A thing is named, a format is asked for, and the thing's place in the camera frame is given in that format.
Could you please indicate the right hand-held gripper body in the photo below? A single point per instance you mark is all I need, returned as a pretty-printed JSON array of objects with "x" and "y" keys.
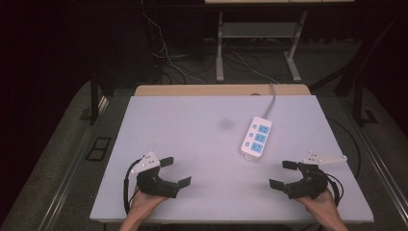
[{"x": 308, "y": 181}]

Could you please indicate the person's left hand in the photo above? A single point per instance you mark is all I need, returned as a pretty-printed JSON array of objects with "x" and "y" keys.
[{"x": 145, "y": 202}]

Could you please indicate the grey metal stand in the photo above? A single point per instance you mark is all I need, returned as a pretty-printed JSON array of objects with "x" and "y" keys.
[{"x": 256, "y": 30}]

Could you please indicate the white power strip blue sockets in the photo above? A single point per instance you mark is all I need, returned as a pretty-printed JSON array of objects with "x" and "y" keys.
[{"x": 256, "y": 140}]

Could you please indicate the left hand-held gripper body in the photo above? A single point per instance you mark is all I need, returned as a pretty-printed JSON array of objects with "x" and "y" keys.
[{"x": 153, "y": 182}]

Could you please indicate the black metal stand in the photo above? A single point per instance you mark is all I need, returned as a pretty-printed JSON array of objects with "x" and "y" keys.
[
  {"x": 359, "y": 93},
  {"x": 93, "y": 96}
]

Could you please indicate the person's right hand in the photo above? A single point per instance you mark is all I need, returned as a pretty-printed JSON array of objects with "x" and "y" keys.
[{"x": 317, "y": 203}]

